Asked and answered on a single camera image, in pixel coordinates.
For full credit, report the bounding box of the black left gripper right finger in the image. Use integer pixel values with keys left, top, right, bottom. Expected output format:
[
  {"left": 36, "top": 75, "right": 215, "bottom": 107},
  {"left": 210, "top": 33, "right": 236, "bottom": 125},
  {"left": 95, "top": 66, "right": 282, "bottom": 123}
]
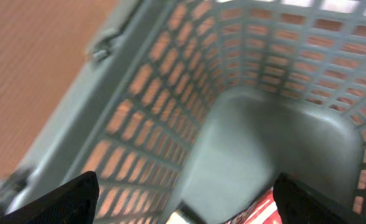
[{"left": 273, "top": 172, "right": 366, "bottom": 224}]

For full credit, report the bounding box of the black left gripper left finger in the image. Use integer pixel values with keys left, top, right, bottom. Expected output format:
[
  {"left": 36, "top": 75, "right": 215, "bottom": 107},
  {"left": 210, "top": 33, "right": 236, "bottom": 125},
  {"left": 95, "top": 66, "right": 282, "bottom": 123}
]
[{"left": 0, "top": 171, "right": 100, "bottom": 224}]

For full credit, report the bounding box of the grey plastic mesh basket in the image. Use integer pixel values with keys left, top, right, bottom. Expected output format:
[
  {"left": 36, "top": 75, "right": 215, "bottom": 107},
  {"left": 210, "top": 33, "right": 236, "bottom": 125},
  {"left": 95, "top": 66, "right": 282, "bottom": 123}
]
[{"left": 0, "top": 0, "right": 366, "bottom": 223}]

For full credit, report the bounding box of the red-brown snack bar wrapper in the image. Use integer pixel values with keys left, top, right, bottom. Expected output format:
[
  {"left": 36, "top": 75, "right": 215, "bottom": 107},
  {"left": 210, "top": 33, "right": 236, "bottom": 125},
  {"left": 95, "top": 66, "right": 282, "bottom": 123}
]
[{"left": 225, "top": 189, "right": 282, "bottom": 224}]

